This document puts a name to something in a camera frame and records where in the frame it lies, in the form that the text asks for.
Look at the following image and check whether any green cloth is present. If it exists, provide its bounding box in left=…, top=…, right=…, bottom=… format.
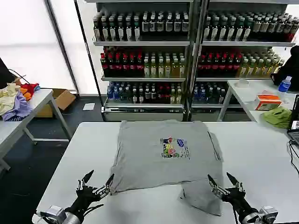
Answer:
left=261, top=106, right=292, bottom=129

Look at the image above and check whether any blue label water bottle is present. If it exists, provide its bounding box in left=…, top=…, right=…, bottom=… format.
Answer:
left=278, top=76, right=292, bottom=93

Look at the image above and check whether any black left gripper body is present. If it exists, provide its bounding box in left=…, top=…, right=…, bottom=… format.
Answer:
left=69, top=185, right=102, bottom=218

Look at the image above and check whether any purple cloth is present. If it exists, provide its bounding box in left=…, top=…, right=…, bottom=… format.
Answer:
left=1, top=90, right=33, bottom=122

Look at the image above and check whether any white desk table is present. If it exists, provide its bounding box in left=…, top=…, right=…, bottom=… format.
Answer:
left=217, top=79, right=299, bottom=133

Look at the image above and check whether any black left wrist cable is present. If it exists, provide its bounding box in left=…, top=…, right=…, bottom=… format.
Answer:
left=81, top=203, right=105, bottom=217

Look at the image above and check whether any red and orange cloth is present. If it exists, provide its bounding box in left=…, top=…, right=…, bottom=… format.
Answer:
left=20, top=82, right=41, bottom=101

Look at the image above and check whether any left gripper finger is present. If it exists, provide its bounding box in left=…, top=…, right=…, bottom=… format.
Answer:
left=93, top=173, right=115, bottom=196
left=77, top=169, right=95, bottom=191

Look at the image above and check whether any brown cardboard box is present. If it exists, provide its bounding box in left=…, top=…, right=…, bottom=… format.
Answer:
left=35, top=88, right=77, bottom=118

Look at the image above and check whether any orange tissue box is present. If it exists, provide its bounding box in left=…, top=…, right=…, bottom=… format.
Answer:
left=254, top=90, right=283, bottom=111

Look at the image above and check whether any black laptop cable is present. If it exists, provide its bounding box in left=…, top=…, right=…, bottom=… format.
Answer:
left=288, top=139, right=299, bottom=175

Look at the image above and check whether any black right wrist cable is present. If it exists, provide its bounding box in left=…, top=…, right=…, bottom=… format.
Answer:
left=232, top=204, right=239, bottom=224

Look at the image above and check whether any white side table with clothes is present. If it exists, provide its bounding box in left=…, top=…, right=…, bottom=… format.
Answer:
left=0, top=88, right=73, bottom=173

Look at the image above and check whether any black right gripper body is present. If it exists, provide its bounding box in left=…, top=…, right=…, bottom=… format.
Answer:
left=221, top=189, right=258, bottom=220

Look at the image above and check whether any cream cloth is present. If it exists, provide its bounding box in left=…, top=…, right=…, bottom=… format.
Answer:
left=0, top=83, right=21, bottom=116

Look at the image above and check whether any person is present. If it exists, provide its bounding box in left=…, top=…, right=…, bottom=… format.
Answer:
left=270, top=45, right=299, bottom=91

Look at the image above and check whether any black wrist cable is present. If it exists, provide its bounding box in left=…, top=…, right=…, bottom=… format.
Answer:
left=232, top=204, right=239, bottom=224
left=81, top=203, right=105, bottom=217

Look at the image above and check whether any grey printed t-shirt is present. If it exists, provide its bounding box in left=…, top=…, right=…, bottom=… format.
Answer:
left=109, top=119, right=224, bottom=217

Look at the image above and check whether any metal shelf with bottles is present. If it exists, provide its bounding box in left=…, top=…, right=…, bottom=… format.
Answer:
left=191, top=0, right=299, bottom=122
left=77, top=0, right=194, bottom=122

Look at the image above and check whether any black bulky object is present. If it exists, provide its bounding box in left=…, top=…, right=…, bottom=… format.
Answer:
left=0, top=57, right=16, bottom=89

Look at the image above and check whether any black laptop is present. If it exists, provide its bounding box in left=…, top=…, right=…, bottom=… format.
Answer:
left=287, top=94, right=299, bottom=145

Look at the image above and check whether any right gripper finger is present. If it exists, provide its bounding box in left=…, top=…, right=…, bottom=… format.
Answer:
left=207, top=174, right=231, bottom=198
left=226, top=172, right=245, bottom=192

